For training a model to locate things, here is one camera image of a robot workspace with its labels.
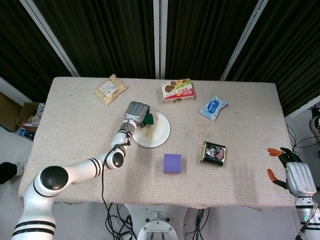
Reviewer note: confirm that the white round plate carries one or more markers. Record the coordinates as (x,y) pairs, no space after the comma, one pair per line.
(156,131)

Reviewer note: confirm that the beige waffle tablecloth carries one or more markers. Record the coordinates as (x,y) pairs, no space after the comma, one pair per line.
(160,150)

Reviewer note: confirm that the white metal frame post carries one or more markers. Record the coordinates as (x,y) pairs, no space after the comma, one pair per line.
(52,37)
(246,40)
(160,37)

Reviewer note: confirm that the clear snack bag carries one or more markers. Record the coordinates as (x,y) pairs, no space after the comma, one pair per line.
(110,89)

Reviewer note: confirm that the black luncheon meat can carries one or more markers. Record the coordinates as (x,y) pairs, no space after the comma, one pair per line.
(213,153)

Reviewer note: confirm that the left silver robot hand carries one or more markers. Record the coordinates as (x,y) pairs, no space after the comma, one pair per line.
(135,111)

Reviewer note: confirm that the blue wet wipes pack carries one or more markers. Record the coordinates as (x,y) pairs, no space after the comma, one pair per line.
(213,107)

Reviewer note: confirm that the cardboard box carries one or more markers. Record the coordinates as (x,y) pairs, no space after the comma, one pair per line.
(23,116)

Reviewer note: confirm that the purple foam cube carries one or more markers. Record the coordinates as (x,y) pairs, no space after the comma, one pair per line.
(172,163)

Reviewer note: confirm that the cookie box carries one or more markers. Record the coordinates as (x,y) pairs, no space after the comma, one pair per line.
(178,91)

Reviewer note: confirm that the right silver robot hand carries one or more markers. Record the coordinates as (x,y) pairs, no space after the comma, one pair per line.
(298,175)

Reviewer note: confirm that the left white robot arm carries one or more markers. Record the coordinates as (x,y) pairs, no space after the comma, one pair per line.
(82,170)

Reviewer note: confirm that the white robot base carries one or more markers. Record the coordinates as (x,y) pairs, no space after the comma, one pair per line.
(160,222)

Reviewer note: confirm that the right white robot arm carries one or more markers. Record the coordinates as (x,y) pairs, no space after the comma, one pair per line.
(307,217)

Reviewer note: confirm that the green small object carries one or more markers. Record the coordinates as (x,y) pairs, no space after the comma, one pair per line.
(149,119)

